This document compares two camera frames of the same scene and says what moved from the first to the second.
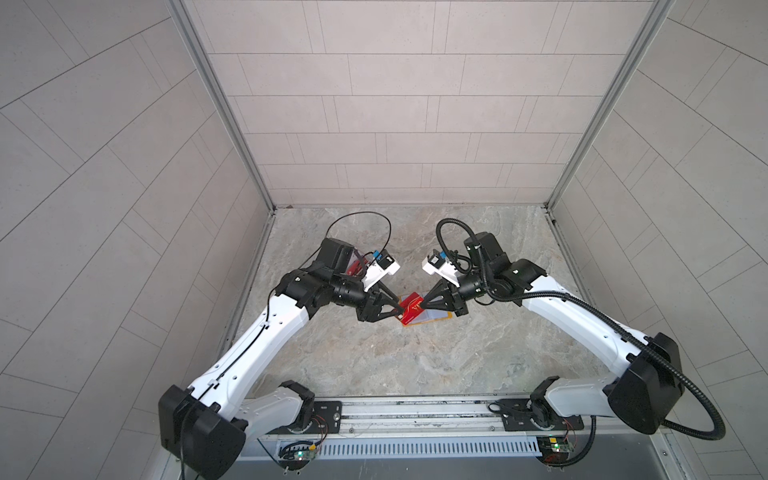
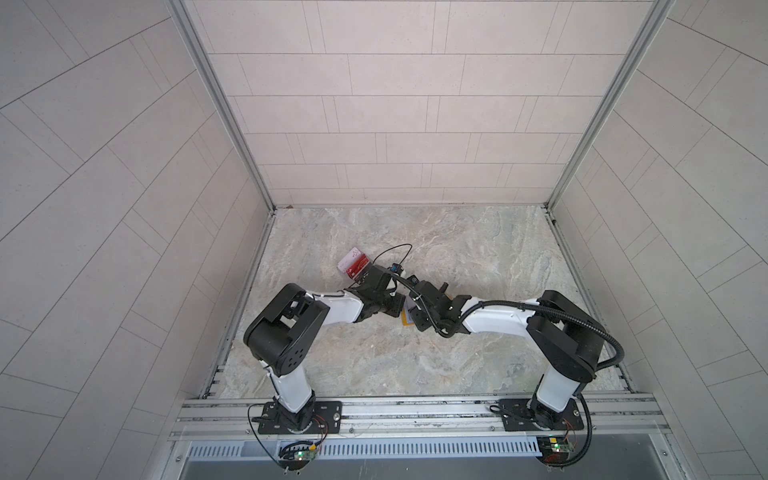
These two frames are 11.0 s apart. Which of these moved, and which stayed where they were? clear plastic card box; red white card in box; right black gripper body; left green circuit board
Moved: right black gripper body
Stayed: red white card in box; clear plastic card box; left green circuit board
